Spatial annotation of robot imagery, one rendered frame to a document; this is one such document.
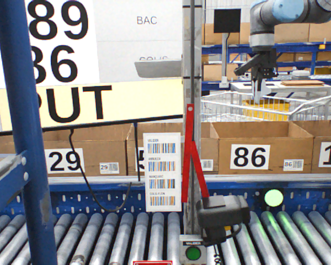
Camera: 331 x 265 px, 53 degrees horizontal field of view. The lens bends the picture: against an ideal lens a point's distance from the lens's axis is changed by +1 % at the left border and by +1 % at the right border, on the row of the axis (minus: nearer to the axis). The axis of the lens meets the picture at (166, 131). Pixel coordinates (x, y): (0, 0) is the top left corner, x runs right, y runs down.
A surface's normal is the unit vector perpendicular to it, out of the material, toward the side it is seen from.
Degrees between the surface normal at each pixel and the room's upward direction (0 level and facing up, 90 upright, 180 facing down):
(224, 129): 90
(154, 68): 90
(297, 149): 90
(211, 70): 89
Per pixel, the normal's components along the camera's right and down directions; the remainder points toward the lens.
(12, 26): 0.44, 0.22
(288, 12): 0.20, 0.13
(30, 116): 0.70, 0.18
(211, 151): 0.00, 0.26
